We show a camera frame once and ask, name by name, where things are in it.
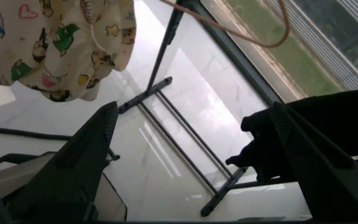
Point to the black short-sleeved shirt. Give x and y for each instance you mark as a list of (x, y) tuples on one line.
[(331, 118)]

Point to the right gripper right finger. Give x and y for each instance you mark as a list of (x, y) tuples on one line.
[(337, 186)]

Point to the black clothes rack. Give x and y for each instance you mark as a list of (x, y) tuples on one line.
[(145, 96)]

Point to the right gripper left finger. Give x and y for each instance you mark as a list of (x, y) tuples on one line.
[(73, 174)]

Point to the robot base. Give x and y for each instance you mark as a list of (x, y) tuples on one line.
[(20, 171)]

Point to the cream printed garment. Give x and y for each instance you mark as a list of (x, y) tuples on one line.
[(57, 46)]

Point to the pink clothes hanger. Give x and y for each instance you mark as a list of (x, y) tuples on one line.
[(286, 31)]

